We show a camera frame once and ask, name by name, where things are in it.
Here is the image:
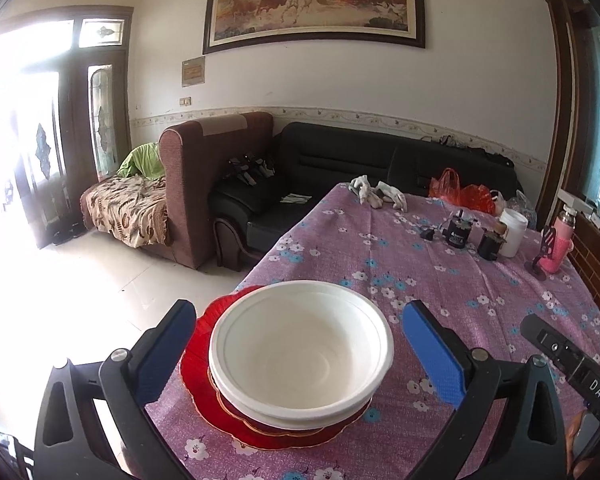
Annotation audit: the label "black gadgets on sofa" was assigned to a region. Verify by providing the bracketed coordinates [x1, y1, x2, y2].
[227, 152, 276, 186]

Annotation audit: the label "black phone stand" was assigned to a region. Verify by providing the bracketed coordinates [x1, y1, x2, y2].
[532, 227, 556, 281]

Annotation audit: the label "red plastic bag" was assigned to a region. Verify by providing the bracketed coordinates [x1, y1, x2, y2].
[428, 168, 462, 206]
[460, 185, 496, 213]

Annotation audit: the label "white jar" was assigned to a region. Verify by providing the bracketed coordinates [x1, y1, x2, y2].
[500, 208, 529, 258]

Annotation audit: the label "red scalloped plate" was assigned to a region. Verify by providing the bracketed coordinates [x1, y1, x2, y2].
[179, 285, 371, 450]

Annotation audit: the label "brown armchair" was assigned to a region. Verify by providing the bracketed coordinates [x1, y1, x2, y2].
[157, 111, 274, 271]

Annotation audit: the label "large white bowl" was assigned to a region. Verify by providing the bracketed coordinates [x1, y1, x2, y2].
[208, 280, 396, 423]

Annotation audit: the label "wooden glass cabinet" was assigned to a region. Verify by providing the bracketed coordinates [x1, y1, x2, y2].
[540, 0, 600, 311]

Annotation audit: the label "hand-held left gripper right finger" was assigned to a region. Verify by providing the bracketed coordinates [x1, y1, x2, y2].
[401, 300, 567, 480]

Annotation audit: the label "brown patterned blanket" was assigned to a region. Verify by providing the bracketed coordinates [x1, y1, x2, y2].
[80, 175, 171, 248]

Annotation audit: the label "small wall plaque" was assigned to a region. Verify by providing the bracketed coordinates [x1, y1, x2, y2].
[181, 56, 206, 87]

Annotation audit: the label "black leather sofa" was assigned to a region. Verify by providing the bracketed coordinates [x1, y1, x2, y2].
[209, 121, 518, 271]

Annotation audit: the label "person's right hand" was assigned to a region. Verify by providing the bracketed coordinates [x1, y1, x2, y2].
[566, 409, 588, 478]

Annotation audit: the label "black cylindrical jar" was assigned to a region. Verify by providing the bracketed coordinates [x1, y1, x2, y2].
[477, 229, 506, 261]

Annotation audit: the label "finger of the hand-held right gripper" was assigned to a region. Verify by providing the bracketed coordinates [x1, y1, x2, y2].
[520, 314, 588, 386]

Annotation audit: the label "purple floral tablecloth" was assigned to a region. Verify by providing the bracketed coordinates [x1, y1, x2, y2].
[125, 182, 600, 480]

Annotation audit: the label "clear plastic bag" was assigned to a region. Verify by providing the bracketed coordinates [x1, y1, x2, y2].
[507, 191, 537, 228]

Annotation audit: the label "green cloth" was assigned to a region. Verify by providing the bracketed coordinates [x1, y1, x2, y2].
[117, 143, 166, 179]

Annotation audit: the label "pink bottle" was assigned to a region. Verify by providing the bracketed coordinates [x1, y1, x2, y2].
[540, 205, 578, 273]

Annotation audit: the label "wooden glass door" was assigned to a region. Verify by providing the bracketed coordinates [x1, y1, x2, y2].
[0, 5, 133, 251]

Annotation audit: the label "framed horse painting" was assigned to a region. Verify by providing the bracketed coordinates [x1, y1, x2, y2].
[202, 0, 426, 55]

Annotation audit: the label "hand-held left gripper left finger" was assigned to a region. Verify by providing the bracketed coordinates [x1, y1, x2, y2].
[32, 299, 197, 480]

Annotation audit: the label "black square motor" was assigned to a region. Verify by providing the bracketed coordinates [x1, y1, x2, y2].
[442, 210, 473, 248]

